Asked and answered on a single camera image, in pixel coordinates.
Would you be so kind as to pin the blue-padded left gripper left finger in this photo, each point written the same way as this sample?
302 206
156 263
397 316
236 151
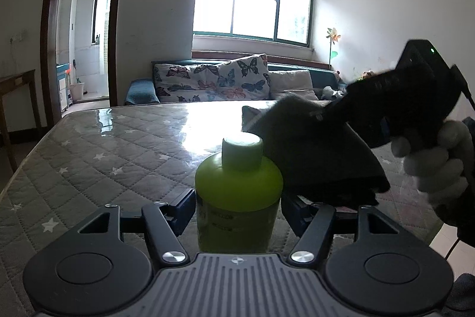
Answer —
164 222

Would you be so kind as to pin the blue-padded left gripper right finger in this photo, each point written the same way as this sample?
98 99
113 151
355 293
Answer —
313 226

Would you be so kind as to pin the grey cleaning cloth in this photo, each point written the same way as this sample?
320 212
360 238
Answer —
323 161

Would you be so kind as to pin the green plastic bottle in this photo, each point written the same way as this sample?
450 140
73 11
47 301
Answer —
238 193

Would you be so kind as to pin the white-gloved right hand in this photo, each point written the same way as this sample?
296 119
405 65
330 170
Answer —
444 171

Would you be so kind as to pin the stuffed teddy bear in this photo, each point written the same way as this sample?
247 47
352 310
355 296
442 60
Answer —
366 75

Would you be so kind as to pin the black and white plush toy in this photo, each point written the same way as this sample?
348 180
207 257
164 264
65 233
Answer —
329 93

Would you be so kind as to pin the colourful pinwheel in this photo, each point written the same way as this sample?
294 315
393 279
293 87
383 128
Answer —
333 36

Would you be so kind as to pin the beige pillow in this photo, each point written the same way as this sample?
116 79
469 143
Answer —
298 82

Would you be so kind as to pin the grey star quilted tablecloth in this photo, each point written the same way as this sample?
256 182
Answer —
72 234

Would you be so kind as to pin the blue sofa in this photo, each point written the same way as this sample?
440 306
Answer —
142 91

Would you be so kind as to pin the long butterfly print cushion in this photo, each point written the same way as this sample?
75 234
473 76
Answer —
176 83

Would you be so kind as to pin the square butterfly print pillow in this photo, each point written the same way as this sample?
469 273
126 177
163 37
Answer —
244 79

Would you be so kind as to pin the white bucket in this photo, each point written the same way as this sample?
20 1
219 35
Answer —
76 91

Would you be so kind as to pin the blue cabinet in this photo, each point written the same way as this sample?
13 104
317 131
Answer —
63 78

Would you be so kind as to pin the dark wooden side table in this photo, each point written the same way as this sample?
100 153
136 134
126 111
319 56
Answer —
11 84

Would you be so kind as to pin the dark wooden door frame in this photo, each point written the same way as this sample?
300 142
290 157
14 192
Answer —
81 33

